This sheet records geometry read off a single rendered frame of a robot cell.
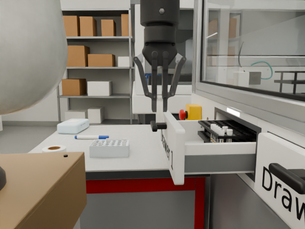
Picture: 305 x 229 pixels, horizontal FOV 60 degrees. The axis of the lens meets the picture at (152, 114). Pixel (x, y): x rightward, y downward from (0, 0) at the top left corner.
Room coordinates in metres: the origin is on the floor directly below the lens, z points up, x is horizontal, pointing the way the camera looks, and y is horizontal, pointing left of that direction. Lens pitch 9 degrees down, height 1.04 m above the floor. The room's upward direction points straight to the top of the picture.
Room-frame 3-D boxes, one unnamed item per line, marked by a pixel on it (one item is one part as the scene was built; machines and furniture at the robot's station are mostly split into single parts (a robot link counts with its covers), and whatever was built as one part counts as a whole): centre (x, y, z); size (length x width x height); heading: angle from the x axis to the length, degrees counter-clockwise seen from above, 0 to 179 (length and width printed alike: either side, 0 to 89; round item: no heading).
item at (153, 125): (0.62, -0.01, 0.91); 0.07 x 0.04 x 0.01; 4
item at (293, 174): (0.31, -0.18, 0.91); 0.07 x 0.04 x 0.01; 4
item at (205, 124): (0.62, -0.14, 0.90); 0.18 x 0.02 x 0.01; 4
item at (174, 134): (0.62, -0.04, 0.87); 0.29 x 0.02 x 0.11; 4
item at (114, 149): (0.86, 0.14, 0.78); 0.12 x 0.08 x 0.04; 92
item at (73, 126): (1.20, 0.36, 0.78); 0.15 x 0.10 x 0.04; 172
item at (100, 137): (1.04, 0.25, 0.77); 0.14 x 0.02 x 0.02; 88
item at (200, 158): (0.63, -0.25, 0.86); 0.40 x 0.26 x 0.06; 94
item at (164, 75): (0.65, -0.03, 1.02); 0.04 x 0.01 x 0.11; 4
